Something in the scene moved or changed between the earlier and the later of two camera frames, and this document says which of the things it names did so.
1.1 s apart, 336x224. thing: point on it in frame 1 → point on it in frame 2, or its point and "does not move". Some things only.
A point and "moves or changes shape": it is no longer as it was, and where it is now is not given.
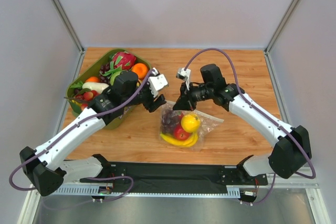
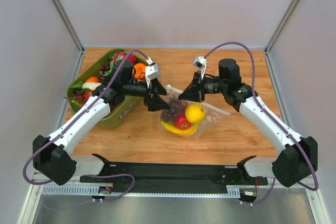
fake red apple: x=181 y=134 → x=181 y=122
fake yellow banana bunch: x=191 y=142 → x=171 y=127
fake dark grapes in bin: x=104 y=67 does not move
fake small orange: x=92 y=79 does not move
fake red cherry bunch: x=88 y=95 does not move
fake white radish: x=99 y=87 does not move
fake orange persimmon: x=140 y=69 does not move
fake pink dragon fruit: x=124 y=60 does not move
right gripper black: x=186 y=98 → x=198 y=87
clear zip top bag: x=186 y=129 moves or changes shape
